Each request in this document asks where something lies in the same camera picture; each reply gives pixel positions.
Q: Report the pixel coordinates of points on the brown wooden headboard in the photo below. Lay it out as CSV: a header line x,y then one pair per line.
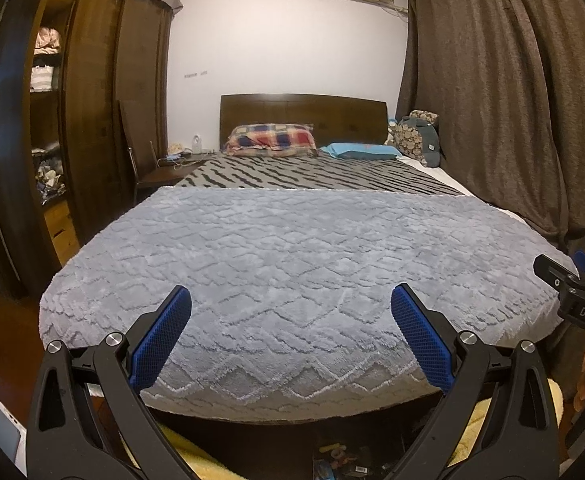
x,y
302,110

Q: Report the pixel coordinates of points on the blue cloth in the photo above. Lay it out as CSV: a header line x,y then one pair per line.
x,y
322,472

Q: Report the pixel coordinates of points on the cream fluffy slipper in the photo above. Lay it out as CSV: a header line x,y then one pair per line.
x,y
187,455

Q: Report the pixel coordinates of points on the white folded clothes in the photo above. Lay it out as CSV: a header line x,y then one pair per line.
x,y
42,78

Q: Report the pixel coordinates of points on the dark teal plush toy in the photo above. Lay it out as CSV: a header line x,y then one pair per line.
x,y
430,147

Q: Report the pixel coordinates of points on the mixed dark clothes pile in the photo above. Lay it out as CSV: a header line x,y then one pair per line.
x,y
48,175

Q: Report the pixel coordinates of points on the brown chair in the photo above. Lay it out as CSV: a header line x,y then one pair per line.
x,y
160,176

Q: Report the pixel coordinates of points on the light blue pillow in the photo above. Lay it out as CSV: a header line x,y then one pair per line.
x,y
357,151

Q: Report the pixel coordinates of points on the red blue plaid pillow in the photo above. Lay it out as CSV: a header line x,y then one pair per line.
x,y
272,137

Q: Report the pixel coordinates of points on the clear plastic bottle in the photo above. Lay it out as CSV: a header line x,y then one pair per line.
x,y
198,143

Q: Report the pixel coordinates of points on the yellow packet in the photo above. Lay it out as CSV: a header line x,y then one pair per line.
x,y
332,446

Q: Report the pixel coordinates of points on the grey fluffy blanket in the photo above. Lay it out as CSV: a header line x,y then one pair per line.
x,y
297,245

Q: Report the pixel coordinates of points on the pink folded clothes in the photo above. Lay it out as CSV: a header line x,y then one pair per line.
x,y
48,41

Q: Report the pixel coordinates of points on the brown curtain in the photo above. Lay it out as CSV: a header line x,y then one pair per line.
x,y
497,110

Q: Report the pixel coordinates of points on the black bin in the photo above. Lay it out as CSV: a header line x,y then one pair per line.
x,y
387,452

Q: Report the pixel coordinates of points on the white box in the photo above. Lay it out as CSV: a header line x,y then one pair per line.
x,y
2,425

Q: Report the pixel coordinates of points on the brown patterned cushion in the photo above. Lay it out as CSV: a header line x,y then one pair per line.
x,y
405,140

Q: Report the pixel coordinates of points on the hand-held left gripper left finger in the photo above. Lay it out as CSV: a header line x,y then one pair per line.
x,y
162,340

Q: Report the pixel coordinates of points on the black box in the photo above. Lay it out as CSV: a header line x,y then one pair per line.
x,y
362,469

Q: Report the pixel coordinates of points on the black striped grey blanket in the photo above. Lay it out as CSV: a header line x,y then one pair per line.
x,y
297,172

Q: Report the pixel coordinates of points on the brown wooden wardrobe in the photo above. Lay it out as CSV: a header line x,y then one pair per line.
x,y
97,85

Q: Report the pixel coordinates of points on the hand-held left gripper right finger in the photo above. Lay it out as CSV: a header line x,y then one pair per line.
x,y
422,340

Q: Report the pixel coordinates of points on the white bed sheet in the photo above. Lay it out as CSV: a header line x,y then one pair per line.
x,y
447,175

